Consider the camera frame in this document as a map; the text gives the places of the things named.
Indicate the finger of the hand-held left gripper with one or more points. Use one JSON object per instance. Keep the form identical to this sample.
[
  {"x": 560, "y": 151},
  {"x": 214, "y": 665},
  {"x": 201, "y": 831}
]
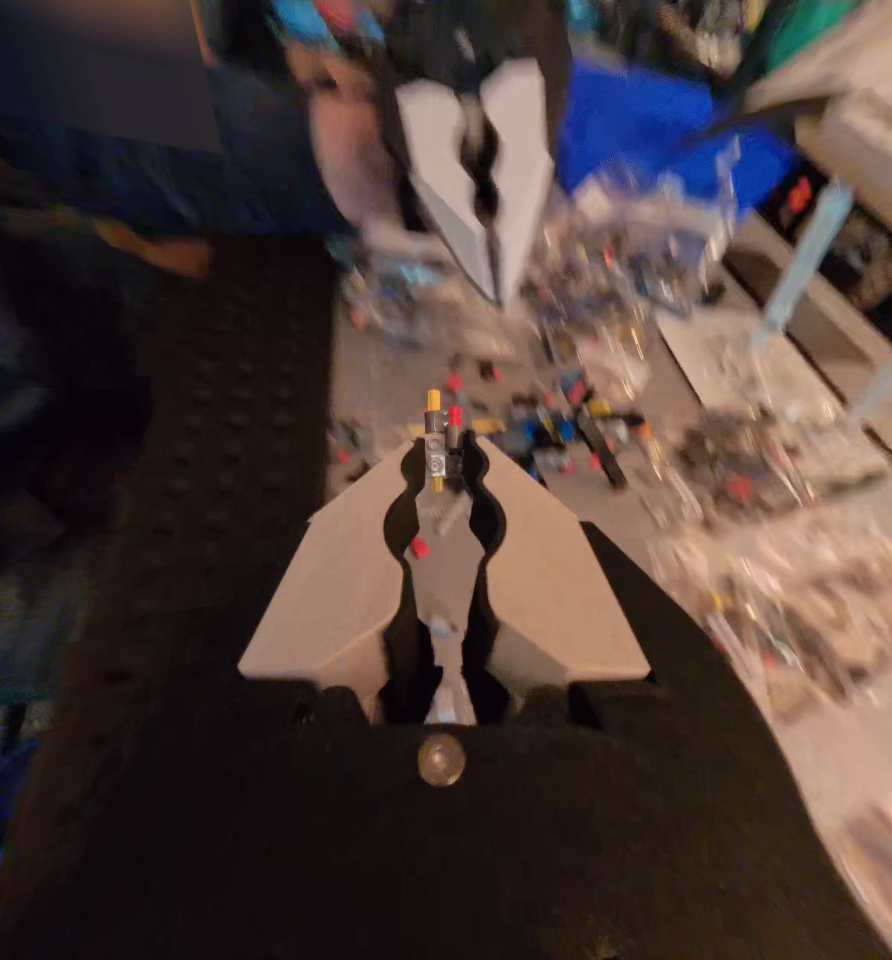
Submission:
[
  {"x": 524, "y": 172},
  {"x": 434, "y": 157}
]

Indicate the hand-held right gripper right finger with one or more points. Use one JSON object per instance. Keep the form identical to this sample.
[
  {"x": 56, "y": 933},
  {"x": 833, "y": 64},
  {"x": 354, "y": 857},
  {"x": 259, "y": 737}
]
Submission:
[{"x": 566, "y": 600}]

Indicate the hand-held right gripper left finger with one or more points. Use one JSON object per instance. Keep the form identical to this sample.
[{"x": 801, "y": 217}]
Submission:
[{"x": 318, "y": 600}]

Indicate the black orange lego assembly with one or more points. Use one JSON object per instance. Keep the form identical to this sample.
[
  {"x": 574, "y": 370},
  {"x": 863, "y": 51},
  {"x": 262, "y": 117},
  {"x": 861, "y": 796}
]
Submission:
[{"x": 566, "y": 439}]

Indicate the grey lego block yellow pin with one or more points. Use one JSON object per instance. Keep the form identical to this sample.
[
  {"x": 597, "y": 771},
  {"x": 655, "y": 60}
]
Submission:
[{"x": 438, "y": 450}]

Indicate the person's left forearm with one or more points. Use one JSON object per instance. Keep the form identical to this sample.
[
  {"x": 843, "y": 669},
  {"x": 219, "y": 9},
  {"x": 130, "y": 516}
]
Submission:
[{"x": 190, "y": 187}]

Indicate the red lego connector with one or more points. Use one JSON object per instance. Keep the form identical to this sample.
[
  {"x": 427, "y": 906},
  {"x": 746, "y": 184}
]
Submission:
[{"x": 418, "y": 547}]

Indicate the small grey lego brick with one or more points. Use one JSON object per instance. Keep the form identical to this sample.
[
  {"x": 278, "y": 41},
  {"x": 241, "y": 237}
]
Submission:
[{"x": 440, "y": 622}]

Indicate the full clear lego parts bag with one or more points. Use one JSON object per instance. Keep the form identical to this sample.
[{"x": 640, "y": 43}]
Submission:
[{"x": 641, "y": 240}]

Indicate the large clear lego parts bag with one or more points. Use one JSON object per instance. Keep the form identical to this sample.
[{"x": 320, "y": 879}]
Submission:
[{"x": 791, "y": 622}]

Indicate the person's left hand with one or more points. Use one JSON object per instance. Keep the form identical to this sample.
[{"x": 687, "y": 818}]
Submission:
[{"x": 348, "y": 142}]

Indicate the blue plastic bin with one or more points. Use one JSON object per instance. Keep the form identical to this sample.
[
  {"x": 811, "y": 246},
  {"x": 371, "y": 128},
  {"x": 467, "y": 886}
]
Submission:
[{"x": 641, "y": 127}]

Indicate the small bag red blue parts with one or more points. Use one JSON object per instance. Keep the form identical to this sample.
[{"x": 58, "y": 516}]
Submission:
[{"x": 408, "y": 300}]

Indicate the black perforated panel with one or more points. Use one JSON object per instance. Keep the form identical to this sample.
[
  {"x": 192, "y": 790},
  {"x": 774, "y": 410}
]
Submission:
[{"x": 228, "y": 450}]

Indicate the clear bag black orange parts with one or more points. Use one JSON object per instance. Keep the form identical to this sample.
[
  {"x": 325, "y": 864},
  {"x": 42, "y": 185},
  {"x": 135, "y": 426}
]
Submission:
[{"x": 776, "y": 465}]

